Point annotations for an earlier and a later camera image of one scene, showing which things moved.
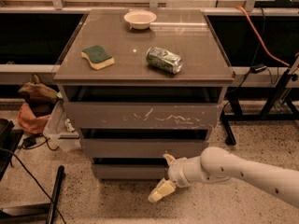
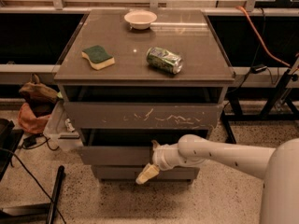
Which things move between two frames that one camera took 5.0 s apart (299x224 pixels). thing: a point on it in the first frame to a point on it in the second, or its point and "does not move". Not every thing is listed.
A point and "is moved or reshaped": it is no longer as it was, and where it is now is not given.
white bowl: (140, 20) does not move
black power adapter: (30, 141) does not move
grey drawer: (142, 147) is moved or reshaped
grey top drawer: (143, 114) does not move
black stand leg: (55, 195) does not move
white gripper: (177, 172) to (159, 158)
